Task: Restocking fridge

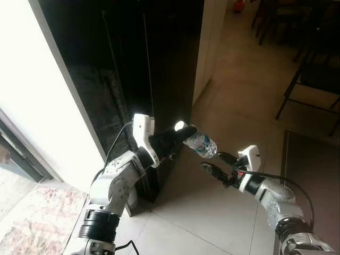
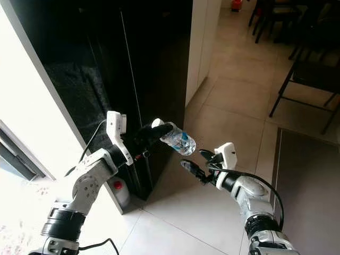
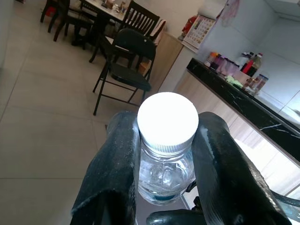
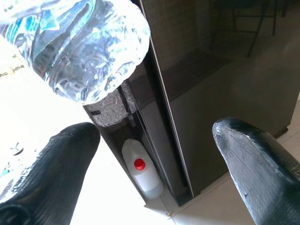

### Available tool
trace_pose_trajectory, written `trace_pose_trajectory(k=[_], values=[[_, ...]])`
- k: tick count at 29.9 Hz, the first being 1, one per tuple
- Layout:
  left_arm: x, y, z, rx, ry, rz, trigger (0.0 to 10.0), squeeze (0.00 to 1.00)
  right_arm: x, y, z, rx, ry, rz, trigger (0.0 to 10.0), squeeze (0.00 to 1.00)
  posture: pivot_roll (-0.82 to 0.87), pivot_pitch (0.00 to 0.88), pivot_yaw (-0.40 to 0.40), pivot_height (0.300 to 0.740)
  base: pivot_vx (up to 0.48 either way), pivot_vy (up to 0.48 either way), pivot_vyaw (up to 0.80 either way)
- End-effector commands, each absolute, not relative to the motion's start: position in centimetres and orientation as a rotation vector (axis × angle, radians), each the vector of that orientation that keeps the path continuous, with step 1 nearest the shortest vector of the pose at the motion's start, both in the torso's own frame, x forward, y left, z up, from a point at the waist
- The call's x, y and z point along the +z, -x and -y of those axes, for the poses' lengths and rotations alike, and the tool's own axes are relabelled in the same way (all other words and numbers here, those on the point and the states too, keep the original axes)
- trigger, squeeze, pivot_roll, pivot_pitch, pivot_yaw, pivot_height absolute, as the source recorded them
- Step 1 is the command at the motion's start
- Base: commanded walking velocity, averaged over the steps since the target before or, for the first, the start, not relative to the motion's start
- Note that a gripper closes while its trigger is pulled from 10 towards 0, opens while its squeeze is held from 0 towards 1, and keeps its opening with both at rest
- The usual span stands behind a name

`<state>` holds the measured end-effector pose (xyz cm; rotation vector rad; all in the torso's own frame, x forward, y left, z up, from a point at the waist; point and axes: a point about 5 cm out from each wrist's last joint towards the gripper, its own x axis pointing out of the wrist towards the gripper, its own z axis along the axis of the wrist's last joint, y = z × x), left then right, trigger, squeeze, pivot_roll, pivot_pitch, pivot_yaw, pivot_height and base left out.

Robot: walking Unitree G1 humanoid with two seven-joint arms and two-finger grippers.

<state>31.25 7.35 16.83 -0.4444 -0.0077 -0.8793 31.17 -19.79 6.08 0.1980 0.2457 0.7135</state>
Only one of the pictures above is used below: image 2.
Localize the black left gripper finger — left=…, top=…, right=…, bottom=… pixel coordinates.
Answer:
left=144, top=135, right=166, bottom=154
left=141, top=123, right=175, bottom=141

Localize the clear water bottle white cap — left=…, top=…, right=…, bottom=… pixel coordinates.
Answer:
left=151, top=118, right=197, bottom=156

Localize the black door fridge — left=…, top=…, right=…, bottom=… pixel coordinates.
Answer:
left=11, top=0, right=193, bottom=214

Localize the white jug red cap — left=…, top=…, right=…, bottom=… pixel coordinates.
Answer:
left=109, top=180, right=131, bottom=209

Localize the dark floor mat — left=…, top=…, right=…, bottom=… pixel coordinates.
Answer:
left=271, top=127, right=340, bottom=255

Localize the black folding chair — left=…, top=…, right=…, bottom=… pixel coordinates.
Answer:
left=268, top=45, right=340, bottom=134

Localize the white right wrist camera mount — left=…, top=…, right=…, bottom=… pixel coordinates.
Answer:
left=214, top=142, right=239, bottom=174

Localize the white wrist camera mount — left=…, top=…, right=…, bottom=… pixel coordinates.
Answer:
left=106, top=110, right=134, bottom=165
left=214, top=142, right=239, bottom=174

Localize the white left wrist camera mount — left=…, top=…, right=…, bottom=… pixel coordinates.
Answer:
left=106, top=110, right=134, bottom=165

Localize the dark sliding door frame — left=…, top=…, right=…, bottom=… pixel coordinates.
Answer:
left=0, top=121, right=57, bottom=181

